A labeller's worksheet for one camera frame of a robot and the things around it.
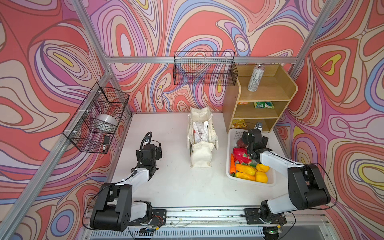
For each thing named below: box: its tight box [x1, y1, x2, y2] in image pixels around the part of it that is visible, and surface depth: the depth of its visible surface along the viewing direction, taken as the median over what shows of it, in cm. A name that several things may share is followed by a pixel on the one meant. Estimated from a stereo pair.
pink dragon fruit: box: [233, 147, 252, 164], surface depth 88 cm
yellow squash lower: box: [235, 171, 256, 181], surface depth 84 cm
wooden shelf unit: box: [222, 64, 298, 134], surface depth 95 cm
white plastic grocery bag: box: [192, 121, 209, 144], surface depth 86 cm
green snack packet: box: [253, 101, 275, 109], surface depth 101 cm
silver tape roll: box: [95, 114, 118, 133], surface depth 74 cm
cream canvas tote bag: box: [186, 106, 219, 168], surface depth 84 cm
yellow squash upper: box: [235, 163, 256, 176], surface depth 86 cm
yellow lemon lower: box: [255, 171, 268, 183], surface depth 80 cm
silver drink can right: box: [247, 64, 266, 92], surface depth 82 cm
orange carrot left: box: [230, 153, 237, 174], surface depth 91 cm
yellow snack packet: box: [231, 119, 248, 129], surface depth 110 cm
